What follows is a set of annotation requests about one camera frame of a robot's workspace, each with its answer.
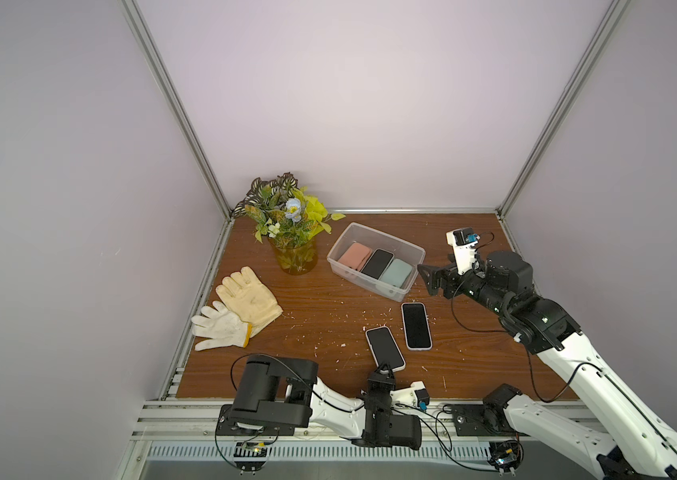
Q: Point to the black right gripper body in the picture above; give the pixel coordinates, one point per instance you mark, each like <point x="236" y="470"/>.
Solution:
<point x="450" y="281"/>

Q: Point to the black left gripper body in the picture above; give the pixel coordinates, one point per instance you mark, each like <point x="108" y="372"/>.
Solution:
<point x="379" y="392"/>

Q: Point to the beige cased phone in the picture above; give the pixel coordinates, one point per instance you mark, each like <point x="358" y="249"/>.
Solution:
<point x="385" y="350"/>

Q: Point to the white phone black screen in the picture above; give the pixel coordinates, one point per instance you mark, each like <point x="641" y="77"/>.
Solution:
<point x="416" y="327"/>

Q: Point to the green cased phone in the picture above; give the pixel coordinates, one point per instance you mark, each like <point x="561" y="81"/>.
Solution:
<point x="397" y="273"/>

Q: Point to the clear plastic storage box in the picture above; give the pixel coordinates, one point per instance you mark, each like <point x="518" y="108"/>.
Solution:
<point x="376" y="239"/>

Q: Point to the pink cased phone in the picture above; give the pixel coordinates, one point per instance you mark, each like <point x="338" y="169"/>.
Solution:
<point x="356" y="256"/>

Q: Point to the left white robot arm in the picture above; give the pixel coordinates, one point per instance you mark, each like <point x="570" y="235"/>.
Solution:
<point x="276" y="396"/>

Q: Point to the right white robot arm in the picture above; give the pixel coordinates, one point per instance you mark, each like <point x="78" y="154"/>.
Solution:
<point x="635" y="443"/>

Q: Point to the right controller board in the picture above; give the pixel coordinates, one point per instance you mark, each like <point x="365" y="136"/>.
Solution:
<point x="506" y="456"/>

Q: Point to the controller board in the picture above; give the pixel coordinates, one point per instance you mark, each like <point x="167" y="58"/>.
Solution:
<point x="506" y="456"/>
<point x="250" y="457"/>

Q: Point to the left controller board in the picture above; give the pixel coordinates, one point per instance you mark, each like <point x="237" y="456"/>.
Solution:
<point x="250" y="457"/>

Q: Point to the white work glove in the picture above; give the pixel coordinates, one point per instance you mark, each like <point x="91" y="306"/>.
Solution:
<point x="219" y="327"/>

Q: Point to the artificial green leafy plant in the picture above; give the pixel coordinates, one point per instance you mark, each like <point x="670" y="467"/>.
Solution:
<point x="284" y="213"/>

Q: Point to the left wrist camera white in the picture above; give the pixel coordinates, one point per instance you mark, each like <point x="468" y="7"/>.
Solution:
<point x="415" y="396"/>

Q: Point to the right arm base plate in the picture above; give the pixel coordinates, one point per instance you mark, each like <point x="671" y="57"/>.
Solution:
<point x="479" y="420"/>

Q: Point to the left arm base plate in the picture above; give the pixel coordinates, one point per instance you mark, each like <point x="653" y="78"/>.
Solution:
<point x="275" y="419"/>

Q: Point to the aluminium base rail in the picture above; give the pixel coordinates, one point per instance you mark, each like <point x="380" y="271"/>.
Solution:
<point x="482" y="437"/>

